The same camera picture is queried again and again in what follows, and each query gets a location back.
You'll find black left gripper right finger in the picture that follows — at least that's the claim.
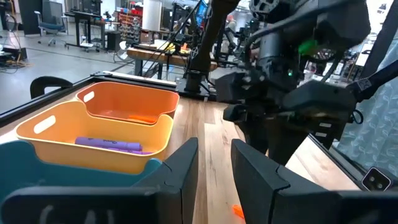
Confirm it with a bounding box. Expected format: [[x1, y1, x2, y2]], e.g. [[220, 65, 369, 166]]
[[231, 139, 340, 224]]

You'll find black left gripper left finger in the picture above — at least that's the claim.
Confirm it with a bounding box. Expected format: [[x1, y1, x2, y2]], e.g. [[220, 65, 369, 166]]
[[132, 137, 200, 224]]

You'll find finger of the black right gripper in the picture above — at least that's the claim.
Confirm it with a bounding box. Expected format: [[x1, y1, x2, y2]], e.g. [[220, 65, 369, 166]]
[[241, 120, 315, 167]]

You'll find orange highlighter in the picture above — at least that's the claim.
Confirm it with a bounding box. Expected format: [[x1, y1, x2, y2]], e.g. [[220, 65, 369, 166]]
[[231, 204, 246, 220]]

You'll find black drawer unit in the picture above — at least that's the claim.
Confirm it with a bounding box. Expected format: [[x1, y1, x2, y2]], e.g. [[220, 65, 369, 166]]
[[310, 119, 346, 151]]

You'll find yellow plastic bin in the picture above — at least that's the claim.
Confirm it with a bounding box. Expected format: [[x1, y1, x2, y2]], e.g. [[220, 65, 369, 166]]
[[14, 100, 174, 174]]

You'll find orange plastic bin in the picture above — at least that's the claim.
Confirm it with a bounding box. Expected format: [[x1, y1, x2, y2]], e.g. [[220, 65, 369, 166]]
[[76, 82, 180, 126]]

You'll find blue-grey patterned curtain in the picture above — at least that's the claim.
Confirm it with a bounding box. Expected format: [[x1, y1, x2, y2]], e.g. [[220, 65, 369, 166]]
[[337, 40, 398, 179]]

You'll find blue lit monitor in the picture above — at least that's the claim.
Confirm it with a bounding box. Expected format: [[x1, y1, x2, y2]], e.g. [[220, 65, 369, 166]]
[[192, 0, 208, 31]]

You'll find wooden workbench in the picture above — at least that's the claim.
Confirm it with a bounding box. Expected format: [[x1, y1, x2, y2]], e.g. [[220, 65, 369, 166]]
[[126, 46, 218, 78]]

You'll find dark teal plastic bin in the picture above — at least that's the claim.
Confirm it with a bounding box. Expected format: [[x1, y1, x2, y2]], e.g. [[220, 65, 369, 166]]
[[0, 139, 163, 203]]

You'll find white panel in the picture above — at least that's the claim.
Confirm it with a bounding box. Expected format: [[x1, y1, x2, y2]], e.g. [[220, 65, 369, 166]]
[[142, 0, 163, 32]]

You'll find small black cabinet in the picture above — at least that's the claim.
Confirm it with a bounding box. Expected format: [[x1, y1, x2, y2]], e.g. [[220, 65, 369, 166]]
[[106, 30, 122, 52]]

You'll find red parts shelf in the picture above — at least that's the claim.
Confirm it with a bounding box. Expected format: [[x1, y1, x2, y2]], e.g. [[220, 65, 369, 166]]
[[116, 4, 144, 44]]

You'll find black chair back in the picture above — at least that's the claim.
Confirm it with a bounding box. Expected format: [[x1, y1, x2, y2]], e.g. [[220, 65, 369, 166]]
[[30, 76, 74, 100]]

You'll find black desk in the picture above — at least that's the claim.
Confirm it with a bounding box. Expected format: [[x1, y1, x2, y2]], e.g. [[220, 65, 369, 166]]
[[64, 11, 108, 53]]

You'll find blue office chair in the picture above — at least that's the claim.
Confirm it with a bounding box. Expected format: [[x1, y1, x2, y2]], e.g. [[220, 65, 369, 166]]
[[34, 11, 70, 47]]

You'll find black floor box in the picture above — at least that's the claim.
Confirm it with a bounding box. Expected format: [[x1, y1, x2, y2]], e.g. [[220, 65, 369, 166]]
[[2, 46, 28, 62]]

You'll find tall black cabinet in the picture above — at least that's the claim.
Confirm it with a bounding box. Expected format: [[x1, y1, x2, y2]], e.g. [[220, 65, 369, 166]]
[[17, 0, 44, 35]]

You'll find black diagonal frame brace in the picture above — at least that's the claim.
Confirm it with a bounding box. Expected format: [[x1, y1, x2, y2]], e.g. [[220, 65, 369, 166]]
[[346, 60, 398, 103]]

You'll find small black table camera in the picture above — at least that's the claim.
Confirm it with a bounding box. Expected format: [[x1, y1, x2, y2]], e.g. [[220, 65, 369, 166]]
[[361, 167, 392, 192]]

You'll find black frame post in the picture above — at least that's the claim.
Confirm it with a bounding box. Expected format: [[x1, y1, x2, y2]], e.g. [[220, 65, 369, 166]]
[[360, 0, 398, 78]]

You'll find floor cable bundle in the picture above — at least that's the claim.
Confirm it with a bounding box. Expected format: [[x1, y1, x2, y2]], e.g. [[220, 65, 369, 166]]
[[0, 58, 34, 75]]

